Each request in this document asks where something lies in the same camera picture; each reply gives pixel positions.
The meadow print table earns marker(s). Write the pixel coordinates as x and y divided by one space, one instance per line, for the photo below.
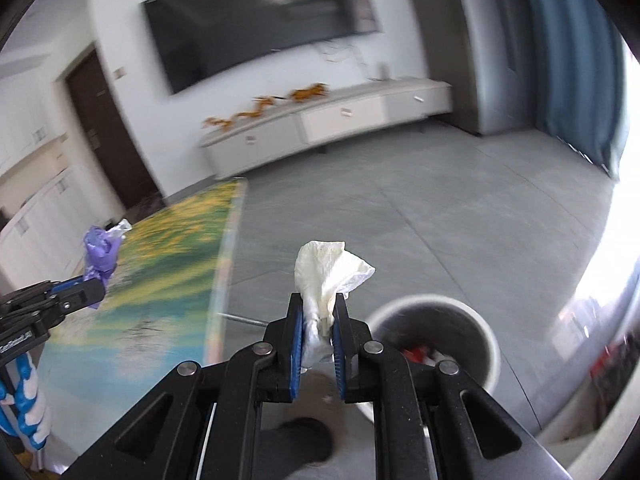
150 280

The person's left hand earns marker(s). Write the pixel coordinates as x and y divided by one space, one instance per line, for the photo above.
22 405

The red blurred object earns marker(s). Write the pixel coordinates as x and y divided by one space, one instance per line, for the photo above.
612 365

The orange dragon figurine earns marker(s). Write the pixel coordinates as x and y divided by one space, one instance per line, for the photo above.
240 114

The blue curtain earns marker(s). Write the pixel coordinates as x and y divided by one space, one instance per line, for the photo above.
570 60

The white trash bin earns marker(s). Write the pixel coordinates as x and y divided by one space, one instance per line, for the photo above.
450 320

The black wall television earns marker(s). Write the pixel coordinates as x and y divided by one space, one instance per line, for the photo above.
260 20

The purple wrapper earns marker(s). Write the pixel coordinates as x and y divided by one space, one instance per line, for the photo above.
100 251

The white wall cabinets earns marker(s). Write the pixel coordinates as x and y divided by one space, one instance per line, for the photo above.
40 200

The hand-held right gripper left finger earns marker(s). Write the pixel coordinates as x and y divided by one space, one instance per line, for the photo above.
297 341

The orange tiger figurine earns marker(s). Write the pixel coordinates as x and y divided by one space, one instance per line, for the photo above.
310 92

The white tissue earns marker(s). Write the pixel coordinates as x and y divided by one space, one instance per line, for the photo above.
325 270

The dark brown door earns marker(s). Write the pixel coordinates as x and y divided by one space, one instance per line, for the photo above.
110 130

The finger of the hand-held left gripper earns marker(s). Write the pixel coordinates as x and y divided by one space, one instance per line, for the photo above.
82 294

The grey low media cabinet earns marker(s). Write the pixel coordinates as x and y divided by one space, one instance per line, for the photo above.
325 120

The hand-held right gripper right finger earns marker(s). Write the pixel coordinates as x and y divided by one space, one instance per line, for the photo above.
339 346

